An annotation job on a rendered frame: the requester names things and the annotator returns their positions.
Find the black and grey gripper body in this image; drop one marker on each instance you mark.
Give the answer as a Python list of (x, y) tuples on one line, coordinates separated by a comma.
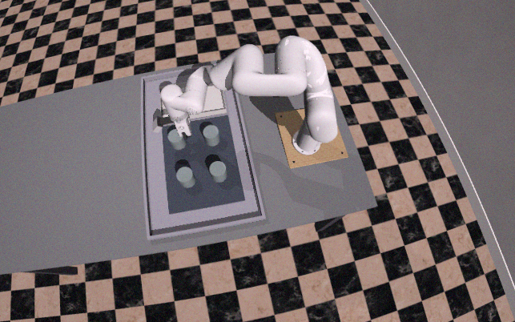
[(184, 126)]

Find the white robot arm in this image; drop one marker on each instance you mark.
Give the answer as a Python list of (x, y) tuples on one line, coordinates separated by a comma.
[(245, 66)]

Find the clear glass jar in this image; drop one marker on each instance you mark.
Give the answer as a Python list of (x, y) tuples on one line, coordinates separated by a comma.
[(186, 177), (176, 142), (218, 171), (211, 135)]

